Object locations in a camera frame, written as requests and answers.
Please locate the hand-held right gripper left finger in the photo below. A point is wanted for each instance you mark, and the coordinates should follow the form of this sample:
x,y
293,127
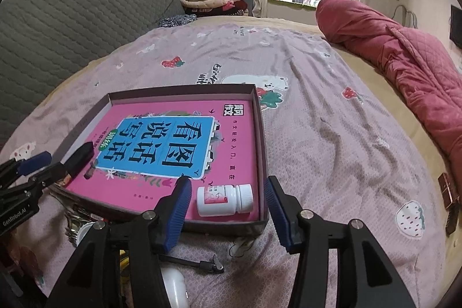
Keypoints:
x,y
178,214

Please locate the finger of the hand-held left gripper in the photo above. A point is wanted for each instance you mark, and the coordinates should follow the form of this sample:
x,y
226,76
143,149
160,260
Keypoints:
x,y
36,161
77,158

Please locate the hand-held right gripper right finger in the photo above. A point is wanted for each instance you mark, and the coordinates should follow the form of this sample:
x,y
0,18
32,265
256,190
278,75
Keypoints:
x,y
279,214

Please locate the white pill bottle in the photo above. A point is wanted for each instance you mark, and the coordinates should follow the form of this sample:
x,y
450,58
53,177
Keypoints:
x,y
222,201

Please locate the shallow brown cardboard box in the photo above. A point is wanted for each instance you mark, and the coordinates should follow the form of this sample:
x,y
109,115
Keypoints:
x,y
261,163

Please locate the brass door knob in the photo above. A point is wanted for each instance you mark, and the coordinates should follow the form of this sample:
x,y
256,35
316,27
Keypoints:
x,y
74,225

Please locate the white computer mouse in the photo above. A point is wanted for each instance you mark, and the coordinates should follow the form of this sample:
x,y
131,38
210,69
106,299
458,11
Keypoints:
x,y
174,288

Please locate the pink book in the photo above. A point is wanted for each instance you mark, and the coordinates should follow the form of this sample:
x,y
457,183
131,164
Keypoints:
x,y
158,149

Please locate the printed pink bed sheet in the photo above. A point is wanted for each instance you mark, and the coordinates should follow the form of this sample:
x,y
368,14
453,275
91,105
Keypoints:
x,y
325,134

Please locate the grey quilted headboard cushion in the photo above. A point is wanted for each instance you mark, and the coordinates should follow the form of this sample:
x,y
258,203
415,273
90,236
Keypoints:
x,y
72,26

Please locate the brown rectangular case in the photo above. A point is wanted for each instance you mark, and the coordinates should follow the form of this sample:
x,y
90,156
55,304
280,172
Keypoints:
x,y
447,190

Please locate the blue patterned cloth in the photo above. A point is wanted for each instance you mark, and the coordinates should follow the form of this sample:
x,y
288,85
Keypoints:
x,y
177,20

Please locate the dark small object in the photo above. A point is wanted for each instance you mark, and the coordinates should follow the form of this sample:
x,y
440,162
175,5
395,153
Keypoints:
x,y
453,219

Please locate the red quilted blanket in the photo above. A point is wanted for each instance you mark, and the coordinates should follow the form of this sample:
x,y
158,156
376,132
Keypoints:
x,y
415,59

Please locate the black wall television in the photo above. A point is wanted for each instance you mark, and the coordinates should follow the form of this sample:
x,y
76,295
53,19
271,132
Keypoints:
x,y
456,26

